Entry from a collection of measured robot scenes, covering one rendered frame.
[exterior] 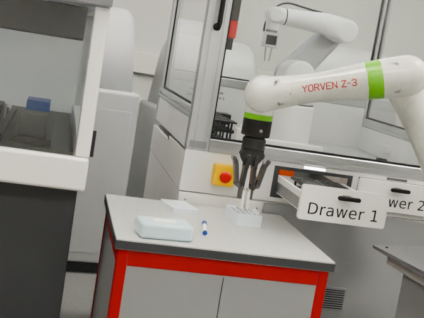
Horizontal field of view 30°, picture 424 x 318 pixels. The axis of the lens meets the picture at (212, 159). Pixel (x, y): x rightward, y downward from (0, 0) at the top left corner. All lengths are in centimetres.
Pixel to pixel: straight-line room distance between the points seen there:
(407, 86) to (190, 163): 80
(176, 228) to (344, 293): 99
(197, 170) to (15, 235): 65
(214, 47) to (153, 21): 315
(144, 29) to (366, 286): 331
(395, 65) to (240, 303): 82
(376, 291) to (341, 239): 25
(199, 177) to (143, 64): 310
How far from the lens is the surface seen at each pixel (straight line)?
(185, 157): 271
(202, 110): 270
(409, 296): 252
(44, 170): 244
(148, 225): 215
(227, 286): 222
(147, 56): 577
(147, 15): 582
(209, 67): 269
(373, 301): 304
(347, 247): 293
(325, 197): 250
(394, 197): 293
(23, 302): 262
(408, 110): 254
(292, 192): 262
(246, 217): 251
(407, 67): 236
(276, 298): 226
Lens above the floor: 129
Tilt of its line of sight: 8 degrees down
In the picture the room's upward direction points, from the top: 9 degrees clockwise
